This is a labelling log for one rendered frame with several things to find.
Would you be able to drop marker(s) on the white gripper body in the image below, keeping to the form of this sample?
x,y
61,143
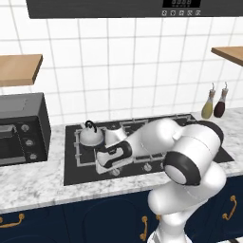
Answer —
x,y
106,169

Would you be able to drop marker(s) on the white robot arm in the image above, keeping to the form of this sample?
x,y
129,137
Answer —
x,y
193,148

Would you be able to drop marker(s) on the silver hob knob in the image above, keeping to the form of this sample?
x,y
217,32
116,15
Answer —
x,y
116,171
146,166

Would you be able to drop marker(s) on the black hob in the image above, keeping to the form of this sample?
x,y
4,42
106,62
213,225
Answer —
x,y
88,171

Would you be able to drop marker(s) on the navy cupboard door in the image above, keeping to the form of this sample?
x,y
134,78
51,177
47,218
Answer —
x,y
34,229
235,221
104,221

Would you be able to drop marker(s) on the toaster oven knob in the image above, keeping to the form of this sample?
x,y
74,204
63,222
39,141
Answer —
x,y
24,127
33,156
29,142

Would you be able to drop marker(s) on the black toaster oven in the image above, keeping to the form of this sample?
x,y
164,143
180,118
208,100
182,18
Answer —
x,y
19,110

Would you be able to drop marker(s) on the yellow oil bottle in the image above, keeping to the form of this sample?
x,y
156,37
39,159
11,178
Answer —
x,y
208,109

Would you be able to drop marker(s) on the dark red sauce bottle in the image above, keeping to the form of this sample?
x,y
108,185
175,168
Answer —
x,y
219,108

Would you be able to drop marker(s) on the black range hood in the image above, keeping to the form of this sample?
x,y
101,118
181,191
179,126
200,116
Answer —
x,y
95,8

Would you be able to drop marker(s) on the wooden wall shelf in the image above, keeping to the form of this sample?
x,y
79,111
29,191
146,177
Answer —
x,y
17,69
231,53

